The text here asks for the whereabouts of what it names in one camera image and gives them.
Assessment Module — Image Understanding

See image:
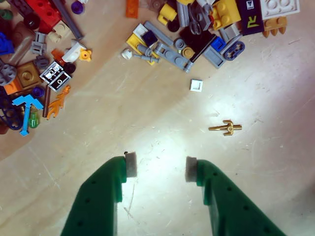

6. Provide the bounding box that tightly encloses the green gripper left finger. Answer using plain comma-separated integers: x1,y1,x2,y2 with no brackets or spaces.
60,151,138,236

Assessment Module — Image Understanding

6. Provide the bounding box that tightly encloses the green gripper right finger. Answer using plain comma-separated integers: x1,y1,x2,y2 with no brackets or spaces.
186,156,287,236

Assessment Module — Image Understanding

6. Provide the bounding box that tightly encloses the gold Lego sai weapon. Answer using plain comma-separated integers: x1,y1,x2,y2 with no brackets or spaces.
208,119,243,136

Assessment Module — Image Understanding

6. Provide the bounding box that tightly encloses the transparent green Lego stud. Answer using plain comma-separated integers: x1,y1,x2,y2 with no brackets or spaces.
29,110,40,129

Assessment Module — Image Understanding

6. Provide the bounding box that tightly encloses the orange Lego flame piece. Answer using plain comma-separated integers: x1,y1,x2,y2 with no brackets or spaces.
46,85,71,120

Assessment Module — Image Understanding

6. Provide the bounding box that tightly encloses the dark brown Lego bar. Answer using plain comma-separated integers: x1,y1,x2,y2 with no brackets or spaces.
42,85,52,118

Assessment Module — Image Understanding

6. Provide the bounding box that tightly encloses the light blue Lego pickaxe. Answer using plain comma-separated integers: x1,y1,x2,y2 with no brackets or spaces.
12,94,44,136

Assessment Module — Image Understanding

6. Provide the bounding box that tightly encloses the dark blue round Lego stud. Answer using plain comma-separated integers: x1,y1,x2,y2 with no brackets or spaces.
31,86,45,99

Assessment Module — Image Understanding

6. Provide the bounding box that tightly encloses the white square Lego tile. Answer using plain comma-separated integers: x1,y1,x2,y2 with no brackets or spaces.
189,79,204,93

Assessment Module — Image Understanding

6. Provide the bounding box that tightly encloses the printed silver black Lego tile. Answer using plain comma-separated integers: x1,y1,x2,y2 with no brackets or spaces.
39,61,73,93

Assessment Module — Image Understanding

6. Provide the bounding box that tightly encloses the orange Lego brick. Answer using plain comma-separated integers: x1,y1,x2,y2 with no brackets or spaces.
3,80,23,95

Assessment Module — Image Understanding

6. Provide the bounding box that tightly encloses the gold square Lego plate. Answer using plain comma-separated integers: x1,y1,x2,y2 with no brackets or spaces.
15,62,42,89

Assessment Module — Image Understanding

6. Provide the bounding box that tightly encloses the yellow Lego flower piece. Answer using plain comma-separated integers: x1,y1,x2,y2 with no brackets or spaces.
79,48,93,61

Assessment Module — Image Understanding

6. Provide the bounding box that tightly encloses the white Lego slope piece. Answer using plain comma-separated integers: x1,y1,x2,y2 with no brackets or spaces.
62,38,87,63

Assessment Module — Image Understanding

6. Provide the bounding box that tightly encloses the grey Lego wrench piece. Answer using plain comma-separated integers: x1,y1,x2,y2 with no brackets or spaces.
133,43,160,63

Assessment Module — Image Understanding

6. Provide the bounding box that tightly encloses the grey square Lego tile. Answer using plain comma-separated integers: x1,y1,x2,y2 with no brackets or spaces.
203,45,225,69

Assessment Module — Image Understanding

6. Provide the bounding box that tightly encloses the grey round Lego gear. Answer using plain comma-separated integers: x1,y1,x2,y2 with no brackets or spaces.
0,59,17,86

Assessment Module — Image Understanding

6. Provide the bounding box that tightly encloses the yellow Lego plate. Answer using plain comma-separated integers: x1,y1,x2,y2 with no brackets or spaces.
126,33,158,66

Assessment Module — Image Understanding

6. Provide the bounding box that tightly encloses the blue small Lego brick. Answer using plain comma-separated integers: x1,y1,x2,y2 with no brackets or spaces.
212,36,226,52

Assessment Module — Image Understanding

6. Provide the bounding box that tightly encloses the long grey Lego plate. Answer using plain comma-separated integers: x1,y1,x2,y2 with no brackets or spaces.
143,21,194,74

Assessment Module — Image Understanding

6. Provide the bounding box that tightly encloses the grey Lego clip piece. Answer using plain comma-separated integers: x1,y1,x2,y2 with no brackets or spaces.
31,31,48,56

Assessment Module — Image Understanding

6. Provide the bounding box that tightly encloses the black Lego plate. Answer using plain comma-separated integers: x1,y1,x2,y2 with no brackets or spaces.
179,26,217,63

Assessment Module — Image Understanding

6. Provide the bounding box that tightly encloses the dark blue small Lego plate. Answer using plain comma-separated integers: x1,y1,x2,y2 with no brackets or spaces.
142,31,158,47

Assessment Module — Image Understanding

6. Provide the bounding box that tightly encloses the tan Lego brick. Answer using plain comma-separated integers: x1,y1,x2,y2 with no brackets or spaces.
47,20,73,42

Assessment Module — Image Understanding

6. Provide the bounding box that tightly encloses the brown Lego brick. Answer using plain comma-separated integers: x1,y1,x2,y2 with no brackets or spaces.
4,22,35,66

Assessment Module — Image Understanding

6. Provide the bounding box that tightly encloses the long dark grey Lego bar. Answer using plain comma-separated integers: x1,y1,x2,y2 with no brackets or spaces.
51,0,85,42

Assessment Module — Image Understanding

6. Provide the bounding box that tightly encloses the gold Lego claw piece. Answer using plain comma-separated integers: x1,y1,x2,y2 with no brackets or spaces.
262,16,288,38

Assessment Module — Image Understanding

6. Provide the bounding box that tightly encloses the black round Lego piece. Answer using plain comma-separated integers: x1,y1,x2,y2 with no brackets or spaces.
24,12,41,31

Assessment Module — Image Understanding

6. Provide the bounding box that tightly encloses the dark printed Lego tile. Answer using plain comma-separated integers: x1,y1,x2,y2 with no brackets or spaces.
236,0,266,37

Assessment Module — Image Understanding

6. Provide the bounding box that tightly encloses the dark grey Lego scissors piece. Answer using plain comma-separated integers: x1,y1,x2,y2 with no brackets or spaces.
188,3,212,35

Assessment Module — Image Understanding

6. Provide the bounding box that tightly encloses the yellow Lego brick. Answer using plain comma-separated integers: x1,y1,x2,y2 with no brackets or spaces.
211,0,242,31

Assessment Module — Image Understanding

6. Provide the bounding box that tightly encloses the purple round Lego stud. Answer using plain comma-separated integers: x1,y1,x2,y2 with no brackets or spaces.
71,0,85,14

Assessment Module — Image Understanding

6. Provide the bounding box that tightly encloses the orange Lego plate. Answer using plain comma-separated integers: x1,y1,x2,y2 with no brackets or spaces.
126,0,140,19

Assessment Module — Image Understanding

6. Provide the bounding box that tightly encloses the red Lego brick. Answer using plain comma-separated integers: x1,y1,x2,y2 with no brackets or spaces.
23,0,63,33

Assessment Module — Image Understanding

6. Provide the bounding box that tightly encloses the grey ridged Lego brick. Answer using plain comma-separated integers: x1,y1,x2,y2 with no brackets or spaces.
176,1,190,28

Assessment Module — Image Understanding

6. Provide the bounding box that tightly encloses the yellow Lego cup piece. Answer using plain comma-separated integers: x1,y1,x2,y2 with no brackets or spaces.
157,2,178,26

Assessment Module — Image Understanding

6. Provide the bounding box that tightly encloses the white large Lego plate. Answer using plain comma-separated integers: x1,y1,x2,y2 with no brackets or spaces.
259,0,301,21

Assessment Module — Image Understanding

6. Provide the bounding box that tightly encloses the dark blue Technic liftarm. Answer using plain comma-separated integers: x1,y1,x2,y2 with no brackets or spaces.
220,40,246,60

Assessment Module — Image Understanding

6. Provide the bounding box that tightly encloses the dark blue Technic frame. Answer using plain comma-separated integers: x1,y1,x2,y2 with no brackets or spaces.
0,86,25,130

